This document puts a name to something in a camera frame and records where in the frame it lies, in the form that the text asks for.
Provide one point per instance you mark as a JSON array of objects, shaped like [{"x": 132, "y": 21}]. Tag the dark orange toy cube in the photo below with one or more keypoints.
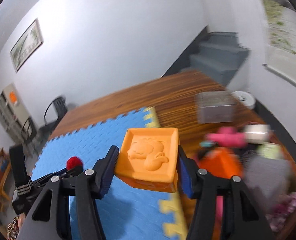
[{"x": 221, "y": 162}]

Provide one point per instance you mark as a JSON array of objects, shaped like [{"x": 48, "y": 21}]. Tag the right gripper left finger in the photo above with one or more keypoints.
[{"x": 49, "y": 216}]

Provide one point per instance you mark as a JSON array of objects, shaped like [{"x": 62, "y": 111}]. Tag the red pompom ball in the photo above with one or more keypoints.
[{"x": 74, "y": 162}]

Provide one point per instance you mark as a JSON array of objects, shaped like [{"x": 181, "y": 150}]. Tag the pink patterned cloth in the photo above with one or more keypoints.
[{"x": 281, "y": 211}]

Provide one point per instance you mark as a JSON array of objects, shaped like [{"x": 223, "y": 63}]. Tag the white round bucket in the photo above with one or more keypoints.
[{"x": 245, "y": 98}]

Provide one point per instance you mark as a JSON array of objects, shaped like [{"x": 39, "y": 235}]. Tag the blue foam puzzle mat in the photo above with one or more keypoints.
[{"x": 123, "y": 211}]

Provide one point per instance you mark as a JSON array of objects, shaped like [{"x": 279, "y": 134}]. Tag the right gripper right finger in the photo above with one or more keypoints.
[{"x": 242, "y": 217}]

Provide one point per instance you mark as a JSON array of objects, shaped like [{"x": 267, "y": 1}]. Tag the grey knitted sock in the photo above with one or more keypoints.
[{"x": 268, "y": 180}]

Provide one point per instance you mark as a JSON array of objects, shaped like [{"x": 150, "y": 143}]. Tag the white shelf cabinet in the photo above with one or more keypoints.
[{"x": 13, "y": 113}]

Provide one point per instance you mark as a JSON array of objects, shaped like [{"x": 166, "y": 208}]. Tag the grey metal tin box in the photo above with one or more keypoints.
[{"x": 215, "y": 107}]

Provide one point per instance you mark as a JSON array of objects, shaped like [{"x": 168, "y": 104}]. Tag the black metal chair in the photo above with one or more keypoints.
[
  {"x": 29, "y": 132},
  {"x": 60, "y": 108}
]

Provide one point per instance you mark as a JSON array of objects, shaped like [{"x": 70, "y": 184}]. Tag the grey staircase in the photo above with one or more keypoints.
[{"x": 222, "y": 58}]

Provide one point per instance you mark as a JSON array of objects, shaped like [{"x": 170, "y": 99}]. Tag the light orange toy cube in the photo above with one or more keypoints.
[{"x": 140, "y": 150}]

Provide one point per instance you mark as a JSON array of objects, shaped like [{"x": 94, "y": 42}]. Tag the framed wall picture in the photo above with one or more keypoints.
[{"x": 25, "y": 46}]

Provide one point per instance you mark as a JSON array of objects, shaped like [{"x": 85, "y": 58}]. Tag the pink knotted foam tube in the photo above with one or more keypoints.
[{"x": 227, "y": 137}]

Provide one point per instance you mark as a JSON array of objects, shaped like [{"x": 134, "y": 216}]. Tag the light green box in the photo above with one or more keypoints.
[{"x": 270, "y": 151}]

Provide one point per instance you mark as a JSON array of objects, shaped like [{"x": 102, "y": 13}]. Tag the hanging landscape scroll painting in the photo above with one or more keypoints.
[{"x": 281, "y": 23}]

